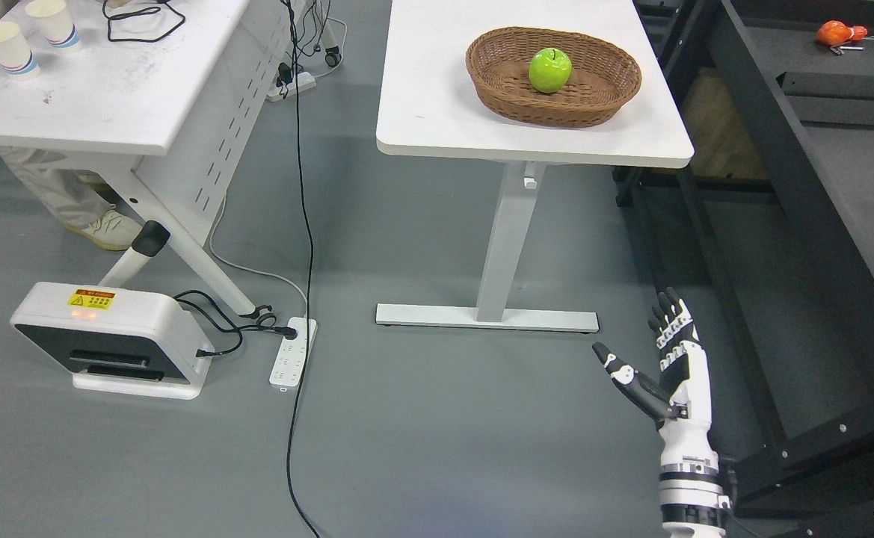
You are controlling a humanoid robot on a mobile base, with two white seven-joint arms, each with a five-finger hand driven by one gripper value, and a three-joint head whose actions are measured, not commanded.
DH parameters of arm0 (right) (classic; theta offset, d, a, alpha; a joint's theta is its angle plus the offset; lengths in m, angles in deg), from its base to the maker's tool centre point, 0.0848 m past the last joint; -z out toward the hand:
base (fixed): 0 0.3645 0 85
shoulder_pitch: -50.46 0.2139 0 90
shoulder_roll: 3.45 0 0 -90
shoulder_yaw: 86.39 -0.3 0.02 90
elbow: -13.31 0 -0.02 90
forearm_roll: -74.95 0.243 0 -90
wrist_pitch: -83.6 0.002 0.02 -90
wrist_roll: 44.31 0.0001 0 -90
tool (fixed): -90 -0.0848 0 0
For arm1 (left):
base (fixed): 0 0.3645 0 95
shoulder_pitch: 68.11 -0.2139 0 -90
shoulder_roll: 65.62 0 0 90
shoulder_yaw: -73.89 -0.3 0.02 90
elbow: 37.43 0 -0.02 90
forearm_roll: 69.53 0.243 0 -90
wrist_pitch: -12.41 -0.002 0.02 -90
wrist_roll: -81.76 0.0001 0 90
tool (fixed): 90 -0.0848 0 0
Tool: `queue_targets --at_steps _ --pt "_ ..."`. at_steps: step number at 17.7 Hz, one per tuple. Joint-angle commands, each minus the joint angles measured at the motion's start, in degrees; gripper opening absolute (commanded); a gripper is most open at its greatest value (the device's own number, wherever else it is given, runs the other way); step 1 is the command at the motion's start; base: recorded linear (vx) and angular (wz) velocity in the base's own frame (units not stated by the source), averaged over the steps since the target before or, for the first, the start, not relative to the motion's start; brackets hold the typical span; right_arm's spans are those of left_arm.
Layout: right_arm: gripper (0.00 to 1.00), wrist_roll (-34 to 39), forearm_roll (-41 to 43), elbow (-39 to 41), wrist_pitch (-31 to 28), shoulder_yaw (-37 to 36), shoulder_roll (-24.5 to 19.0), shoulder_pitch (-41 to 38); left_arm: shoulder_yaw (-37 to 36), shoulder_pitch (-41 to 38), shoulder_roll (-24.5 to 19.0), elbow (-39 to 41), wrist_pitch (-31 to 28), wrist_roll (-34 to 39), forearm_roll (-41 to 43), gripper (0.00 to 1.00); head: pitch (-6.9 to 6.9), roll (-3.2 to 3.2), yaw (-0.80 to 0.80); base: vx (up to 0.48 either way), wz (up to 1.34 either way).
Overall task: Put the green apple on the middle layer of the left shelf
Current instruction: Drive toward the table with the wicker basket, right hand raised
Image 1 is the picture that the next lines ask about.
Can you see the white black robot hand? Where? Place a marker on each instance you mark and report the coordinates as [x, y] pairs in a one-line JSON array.
[[682, 395]]

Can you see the green apple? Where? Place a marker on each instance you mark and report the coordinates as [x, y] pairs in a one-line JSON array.
[[549, 70]]

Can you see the black metal shelf rack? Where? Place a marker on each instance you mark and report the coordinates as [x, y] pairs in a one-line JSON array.
[[779, 271]]

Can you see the brown wicker basket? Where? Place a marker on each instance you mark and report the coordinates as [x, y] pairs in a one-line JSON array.
[[604, 77]]

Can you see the white standing desk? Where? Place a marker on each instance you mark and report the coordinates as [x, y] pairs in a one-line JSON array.
[[429, 107]]

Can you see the white floor power strip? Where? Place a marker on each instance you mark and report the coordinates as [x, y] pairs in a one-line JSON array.
[[291, 359]]

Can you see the far white power strip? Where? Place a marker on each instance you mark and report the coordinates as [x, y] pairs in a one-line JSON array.
[[281, 90]]

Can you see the white box machine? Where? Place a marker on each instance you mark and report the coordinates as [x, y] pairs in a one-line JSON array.
[[117, 340]]

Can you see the white sneaker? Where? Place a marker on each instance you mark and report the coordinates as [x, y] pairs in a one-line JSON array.
[[112, 232]]

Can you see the white perforated-panel table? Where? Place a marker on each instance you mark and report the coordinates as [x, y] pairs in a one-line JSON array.
[[165, 123]]

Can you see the person leg beige trousers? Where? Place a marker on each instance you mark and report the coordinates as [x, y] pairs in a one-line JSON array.
[[67, 194]]

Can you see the paper cup farther back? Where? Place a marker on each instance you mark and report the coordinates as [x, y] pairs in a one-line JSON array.
[[56, 25]]

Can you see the paper cup near edge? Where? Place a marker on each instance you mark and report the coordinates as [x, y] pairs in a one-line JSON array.
[[16, 56]]

